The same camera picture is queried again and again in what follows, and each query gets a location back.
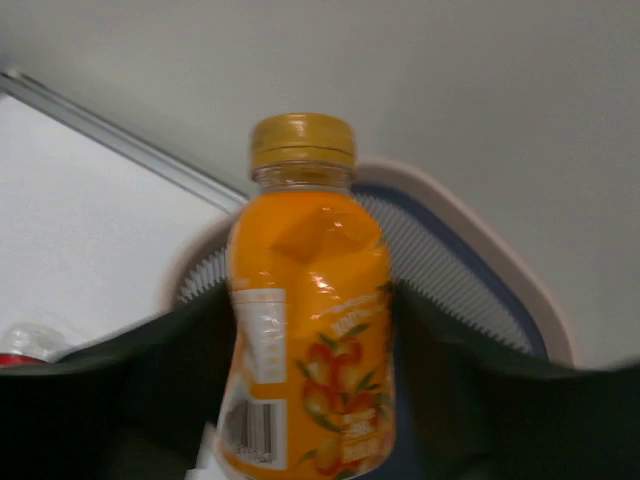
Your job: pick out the aluminium frame rail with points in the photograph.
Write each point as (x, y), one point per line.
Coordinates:
(125, 144)

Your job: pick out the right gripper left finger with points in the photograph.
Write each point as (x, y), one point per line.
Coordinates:
(132, 406)

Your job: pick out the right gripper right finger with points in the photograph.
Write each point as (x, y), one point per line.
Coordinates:
(470, 407)

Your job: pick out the orange juice bottle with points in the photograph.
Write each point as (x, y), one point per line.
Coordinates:
(310, 392)

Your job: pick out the grey mesh waste bin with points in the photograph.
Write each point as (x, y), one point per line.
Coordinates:
(436, 247)

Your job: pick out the red label clear bottle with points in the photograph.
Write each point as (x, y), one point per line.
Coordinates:
(28, 344)

